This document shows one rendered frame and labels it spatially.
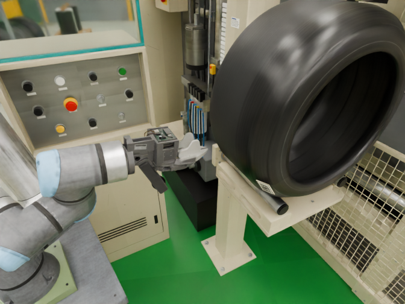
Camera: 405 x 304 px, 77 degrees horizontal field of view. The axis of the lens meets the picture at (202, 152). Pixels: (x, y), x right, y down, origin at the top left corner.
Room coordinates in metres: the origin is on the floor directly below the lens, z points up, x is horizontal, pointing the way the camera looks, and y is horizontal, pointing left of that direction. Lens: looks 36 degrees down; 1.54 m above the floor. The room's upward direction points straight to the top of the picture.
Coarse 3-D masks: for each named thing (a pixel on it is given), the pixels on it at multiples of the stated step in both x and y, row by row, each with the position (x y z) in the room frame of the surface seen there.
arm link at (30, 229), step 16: (0, 192) 0.38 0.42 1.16; (0, 208) 0.35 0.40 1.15; (16, 208) 0.36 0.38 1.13; (32, 208) 0.36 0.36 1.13; (0, 224) 0.32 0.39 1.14; (16, 224) 0.32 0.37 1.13; (32, 224) 0.33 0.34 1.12; (48, 224) 0.34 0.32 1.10; (0, 240) 0.29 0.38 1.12; (16, 240) 0.30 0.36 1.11; (32, 240) 0.31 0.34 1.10; (48, 240) 0.33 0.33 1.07; (0, 256) 0.27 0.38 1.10; (16, 256) 0.28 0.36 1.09; (32, 256) 0.30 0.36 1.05
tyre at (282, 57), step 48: (336, 0) 0.73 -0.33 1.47; (240, 48) 0.69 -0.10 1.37; (288, 48) 0.58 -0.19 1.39; (336, 48) 0.56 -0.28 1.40; (384, 48) 0.62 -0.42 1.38; (240, 96) 0.59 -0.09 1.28; (288, 96) 0.52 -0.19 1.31; (336, 96) 0.93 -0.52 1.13; (384, 96) 0.79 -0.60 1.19; (240, 144) 0.55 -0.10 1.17; (288, 144) 0.51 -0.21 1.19; (336, 144) 0.80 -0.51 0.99; (288, 192) 0.54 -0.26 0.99
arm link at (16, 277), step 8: (40, 256) 0.49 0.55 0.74; (24, 264) 0.44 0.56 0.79; (32, 264) 0.45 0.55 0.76; (0, 272) 0.40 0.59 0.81; (8, 272) 0.41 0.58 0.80; (16, 272) 0.42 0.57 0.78; (24, 272) 0.43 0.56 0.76; (32, 272) 0.44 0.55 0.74; (0, 280) 0.39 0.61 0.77; (8, 280) 0.40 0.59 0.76; (16, 280) 0.41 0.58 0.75; (24, 280) 0.42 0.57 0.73; (0, 288) 0.40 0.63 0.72
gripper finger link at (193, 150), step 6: (192, 144) 0.51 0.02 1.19; (198, 144) 0.52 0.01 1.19; (186, 150) 0.50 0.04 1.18; (192, 150) 0.51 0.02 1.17; (198, 150) 0.52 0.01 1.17; (204, 150) 0.54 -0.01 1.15; (180, 156) 0.49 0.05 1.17; (186, 156) 0.50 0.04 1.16; (192, 156) 0.50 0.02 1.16; (198, 156) 0.51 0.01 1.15
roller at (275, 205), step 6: (228, 162) 0.81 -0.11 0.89; (234, 168) 0.77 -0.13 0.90; (240, 174) 0.73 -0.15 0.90; (246, 180) 0.70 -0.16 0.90; (252, 186) 0.67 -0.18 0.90; (258, 192) 0.64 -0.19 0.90; (264, 192) 0.62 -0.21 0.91; (264, 198) 0.61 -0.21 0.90; (270, 198) 0.59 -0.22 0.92; (276, 198) 0.59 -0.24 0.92; (270, 204) 0.58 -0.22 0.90; (276, 204) 0.57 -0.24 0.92; (282, 204) 0.56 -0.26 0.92; (276, 210) 0.56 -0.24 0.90; (282, 210) 0.55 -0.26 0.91
